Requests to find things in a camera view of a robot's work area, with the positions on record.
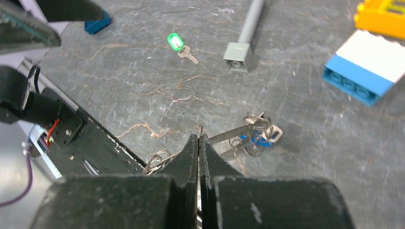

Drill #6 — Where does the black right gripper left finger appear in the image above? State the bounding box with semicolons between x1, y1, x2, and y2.
30;134;199;229

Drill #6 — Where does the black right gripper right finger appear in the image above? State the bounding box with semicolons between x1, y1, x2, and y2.
199;135;355;229

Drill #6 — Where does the perforated metal ring plate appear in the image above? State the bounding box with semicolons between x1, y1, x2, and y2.
143;124;255;175

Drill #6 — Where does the blue key tag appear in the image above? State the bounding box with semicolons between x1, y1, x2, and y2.
240;135;273;147

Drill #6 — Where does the silver key with ring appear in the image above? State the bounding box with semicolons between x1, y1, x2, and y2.
243;112;284;147

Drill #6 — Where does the green key tag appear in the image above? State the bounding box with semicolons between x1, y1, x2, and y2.
167;33;199;64

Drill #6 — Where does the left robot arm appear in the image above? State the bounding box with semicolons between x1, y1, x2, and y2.
0;0;104;125

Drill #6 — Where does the grey toy axle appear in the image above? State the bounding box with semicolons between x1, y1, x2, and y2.
223;0;266;73

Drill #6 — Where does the dark blue flat brick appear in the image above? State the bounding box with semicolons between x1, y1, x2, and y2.
84;11;111;35

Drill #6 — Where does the white and blue brick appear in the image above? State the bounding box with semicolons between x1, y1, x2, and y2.
323;30;405;106

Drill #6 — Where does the yellow window brick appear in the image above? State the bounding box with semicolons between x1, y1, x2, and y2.
353;0;405;40

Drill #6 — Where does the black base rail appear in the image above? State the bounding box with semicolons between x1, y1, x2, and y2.
28;88;146;179

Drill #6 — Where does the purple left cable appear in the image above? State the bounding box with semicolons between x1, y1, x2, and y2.
0;142;34;208

